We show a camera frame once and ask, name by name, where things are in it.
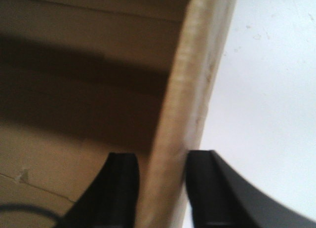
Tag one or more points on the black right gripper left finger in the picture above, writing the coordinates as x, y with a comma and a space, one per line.
110, 200

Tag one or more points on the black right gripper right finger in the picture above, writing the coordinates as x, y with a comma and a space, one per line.
222, 198

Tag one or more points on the brown cardboard box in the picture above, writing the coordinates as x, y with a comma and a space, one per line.
80, 79

